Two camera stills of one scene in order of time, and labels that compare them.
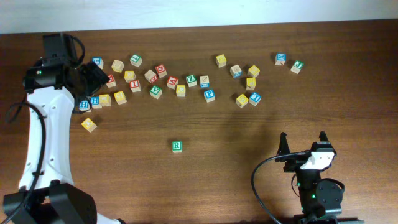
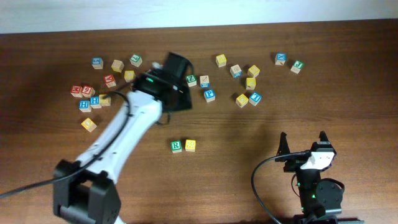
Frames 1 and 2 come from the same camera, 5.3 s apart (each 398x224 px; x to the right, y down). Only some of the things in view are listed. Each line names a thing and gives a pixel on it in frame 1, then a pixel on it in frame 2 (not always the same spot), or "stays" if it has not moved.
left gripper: (96, 76) to (186, 102)
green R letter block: (176, 147) stays
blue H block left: (84, 105) stays
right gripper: (291, 165) stays
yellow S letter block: (120, 98) to (190, 145)
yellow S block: (254, 71) stays
